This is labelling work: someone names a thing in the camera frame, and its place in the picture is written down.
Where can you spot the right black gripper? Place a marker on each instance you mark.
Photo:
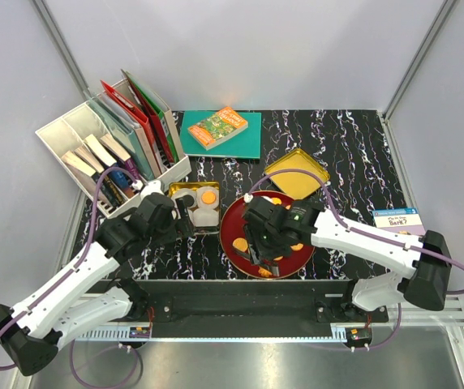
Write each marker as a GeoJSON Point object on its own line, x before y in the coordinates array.
{"type": "Point", "coordinates": [257, 251]}

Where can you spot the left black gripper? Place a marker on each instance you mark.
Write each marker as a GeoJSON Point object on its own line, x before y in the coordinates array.
{"type": "Point", "coordinates": [185, 224]}

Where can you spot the gold cookie tin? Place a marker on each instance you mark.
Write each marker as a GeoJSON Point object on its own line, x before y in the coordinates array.
{"type": "Point", "coordinates": [194, 186]}

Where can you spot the round biscuit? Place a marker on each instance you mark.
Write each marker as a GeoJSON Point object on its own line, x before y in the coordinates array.
{"type": "Point", "coordinates": [297, 247]}
{"type": "Point", "coordinates": [240, 244]}
{"type": "Point", "coordinates": [208, 197]}

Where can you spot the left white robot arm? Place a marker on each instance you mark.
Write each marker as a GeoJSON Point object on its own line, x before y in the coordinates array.
{"type": "Point", "coordinates": [33, 331]}

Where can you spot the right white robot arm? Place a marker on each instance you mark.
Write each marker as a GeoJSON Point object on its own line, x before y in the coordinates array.
{"type": "Point", "coordinates": [418, 272]}

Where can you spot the orange swirl cookie bottom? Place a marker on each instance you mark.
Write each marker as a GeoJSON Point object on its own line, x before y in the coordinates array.
{"type": "Point", "coordinates": [265, 273]}

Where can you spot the red round plate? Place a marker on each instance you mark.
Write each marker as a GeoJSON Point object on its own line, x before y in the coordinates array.
{"type": "Point", "coordinates": [232, 223]}

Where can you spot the gold tin lid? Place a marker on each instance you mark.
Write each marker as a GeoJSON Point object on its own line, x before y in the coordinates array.
{"type": "Point", "coordinates": [297, 185]}

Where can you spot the black spine book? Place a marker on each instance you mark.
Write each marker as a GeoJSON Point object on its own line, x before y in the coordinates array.
{"type": "Point", "coordinates": [108, 187]}

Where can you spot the purple spine book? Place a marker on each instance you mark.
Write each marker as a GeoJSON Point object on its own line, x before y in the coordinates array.
{"type": "Point", "coordinates": [121, 153]}

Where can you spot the orange paperback book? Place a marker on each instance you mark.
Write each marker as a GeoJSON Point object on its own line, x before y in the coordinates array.
{"type": "Point", "coordinates": [218, 128]}

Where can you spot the teal hardcover book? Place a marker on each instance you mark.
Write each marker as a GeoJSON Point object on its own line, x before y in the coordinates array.
{"type": "Point", "coordinates": [246, 145]}

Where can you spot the teal binder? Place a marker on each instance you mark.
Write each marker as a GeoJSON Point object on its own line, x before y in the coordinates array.
{"type": "Point", "coordinates": [123, 129]}

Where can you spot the white book organizer box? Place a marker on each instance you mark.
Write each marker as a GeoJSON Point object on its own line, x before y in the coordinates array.
{"type": "Point", "coordinates": [82, 126]}

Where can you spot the red folder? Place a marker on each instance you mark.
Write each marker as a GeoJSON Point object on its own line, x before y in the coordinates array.
{"type": "Point", "coordinates": [151, 127]}

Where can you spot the tan paperback book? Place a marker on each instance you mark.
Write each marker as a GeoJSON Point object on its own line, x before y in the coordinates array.
{"type": "Point", "coordinates": [83, 172]}

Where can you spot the green folder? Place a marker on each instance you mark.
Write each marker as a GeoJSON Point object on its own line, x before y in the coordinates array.
{"type": "Point", "coordinates": [164, 113]}

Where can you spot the dog picture book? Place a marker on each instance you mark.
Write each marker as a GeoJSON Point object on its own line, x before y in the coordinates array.
{"type": "Point", "coordinates": [399, 220]}

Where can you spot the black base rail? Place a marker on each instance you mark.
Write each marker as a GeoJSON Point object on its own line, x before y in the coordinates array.
{"type": "Point", "coordinates": [247, 311]}

